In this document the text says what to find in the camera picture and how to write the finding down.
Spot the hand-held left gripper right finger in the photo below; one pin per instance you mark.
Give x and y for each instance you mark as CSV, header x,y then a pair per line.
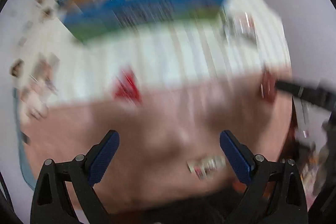
x,y
236,155

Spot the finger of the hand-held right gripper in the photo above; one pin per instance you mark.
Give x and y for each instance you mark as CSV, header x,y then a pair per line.
x,y
302,92

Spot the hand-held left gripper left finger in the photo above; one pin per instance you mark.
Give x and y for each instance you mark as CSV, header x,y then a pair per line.
x,y
105,155

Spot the small white and pink packet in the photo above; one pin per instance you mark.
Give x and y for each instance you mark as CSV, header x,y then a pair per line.
x,y
207,166

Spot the small red snack packet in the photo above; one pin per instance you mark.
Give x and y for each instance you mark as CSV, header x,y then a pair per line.
x,y
127,87

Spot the cat print blanket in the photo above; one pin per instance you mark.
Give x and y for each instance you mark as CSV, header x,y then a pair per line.
x,y
170,113

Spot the blue bed sheet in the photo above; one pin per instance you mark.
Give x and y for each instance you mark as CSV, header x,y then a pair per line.
x,y
22,155

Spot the white cookie print packet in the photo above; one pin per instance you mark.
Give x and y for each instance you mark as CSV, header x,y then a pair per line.
x,y
241,27

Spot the bear print pillow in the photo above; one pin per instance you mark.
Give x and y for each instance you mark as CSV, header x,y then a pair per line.
x,y
39,3

